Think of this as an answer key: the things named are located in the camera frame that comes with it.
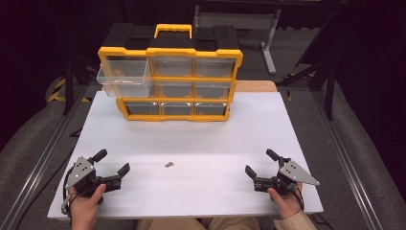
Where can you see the open clear plastic drawer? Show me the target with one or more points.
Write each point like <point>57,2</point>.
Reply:
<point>124,78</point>

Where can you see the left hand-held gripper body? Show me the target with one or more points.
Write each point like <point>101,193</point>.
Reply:
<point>81,171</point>

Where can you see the wooden table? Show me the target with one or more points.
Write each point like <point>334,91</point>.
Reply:
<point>255,86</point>

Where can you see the person's khaki trouser legs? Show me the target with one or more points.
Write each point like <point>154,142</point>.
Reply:
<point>198,224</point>

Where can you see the black tripod stand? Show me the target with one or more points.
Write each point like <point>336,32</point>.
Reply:
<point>68,86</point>
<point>330,92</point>

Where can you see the yellow black organizer cabinet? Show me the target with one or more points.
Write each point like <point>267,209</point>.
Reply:
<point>174,41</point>

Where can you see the grey metal stand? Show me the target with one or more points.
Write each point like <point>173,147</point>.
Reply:
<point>269,48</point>

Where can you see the small grey metal piece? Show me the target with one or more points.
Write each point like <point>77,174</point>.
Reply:
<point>169,164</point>

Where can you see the white board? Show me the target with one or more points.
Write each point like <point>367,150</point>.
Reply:
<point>198,143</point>

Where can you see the person's left hand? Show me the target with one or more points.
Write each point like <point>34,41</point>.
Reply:
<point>84,202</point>

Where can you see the grid of closed transparent bins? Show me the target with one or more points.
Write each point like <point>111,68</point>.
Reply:
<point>191,89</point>

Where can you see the person's right hand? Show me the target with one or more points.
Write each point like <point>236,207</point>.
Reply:
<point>285,202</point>

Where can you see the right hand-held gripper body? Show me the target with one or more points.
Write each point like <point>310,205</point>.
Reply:
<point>288,175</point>

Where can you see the aluminium rail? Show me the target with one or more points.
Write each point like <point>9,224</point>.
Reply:
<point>346,159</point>
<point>41,163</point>

